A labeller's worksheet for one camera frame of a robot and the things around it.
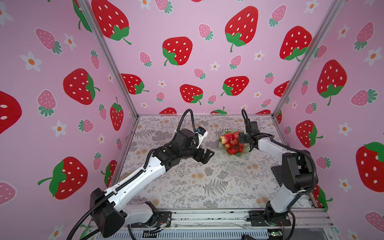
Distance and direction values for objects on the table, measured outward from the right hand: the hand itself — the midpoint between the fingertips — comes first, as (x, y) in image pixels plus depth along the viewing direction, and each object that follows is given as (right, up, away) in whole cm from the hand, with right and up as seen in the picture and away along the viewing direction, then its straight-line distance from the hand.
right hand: (246, 134), depth 97 cm
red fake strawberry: (-11, -1, +3) cm, 11 cm away
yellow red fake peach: (-16, -3, -2) cm, 16 cm away
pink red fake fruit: (-6, 0, +2) cm, 6 cm away
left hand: (-27, -6, -25) cm, 37 cm away
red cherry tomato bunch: (-8, -8, -2) cm, 12 cm away
